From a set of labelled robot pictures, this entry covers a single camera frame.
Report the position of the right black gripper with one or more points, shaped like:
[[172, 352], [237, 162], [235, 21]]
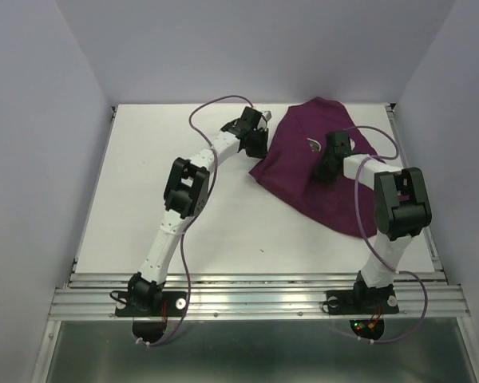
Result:
[[321, 173]]

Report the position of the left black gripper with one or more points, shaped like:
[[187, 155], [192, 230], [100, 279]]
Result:
[[262, 152]]

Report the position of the purple surgical cloth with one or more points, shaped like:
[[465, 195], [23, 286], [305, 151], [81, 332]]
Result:
[[287, 172]]

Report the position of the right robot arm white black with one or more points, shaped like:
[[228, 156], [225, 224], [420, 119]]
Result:
[[401, 211]]

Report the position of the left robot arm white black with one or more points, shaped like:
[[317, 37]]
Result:
[[189, 185]]

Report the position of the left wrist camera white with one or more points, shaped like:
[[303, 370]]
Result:
[[266, 115]]

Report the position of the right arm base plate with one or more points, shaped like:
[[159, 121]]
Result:
[[347, 302]]

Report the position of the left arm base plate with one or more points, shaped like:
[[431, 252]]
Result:
[[169, 304]]

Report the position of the aluminium front rail frame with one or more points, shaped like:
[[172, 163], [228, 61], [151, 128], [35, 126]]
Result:
[[254, 296]]

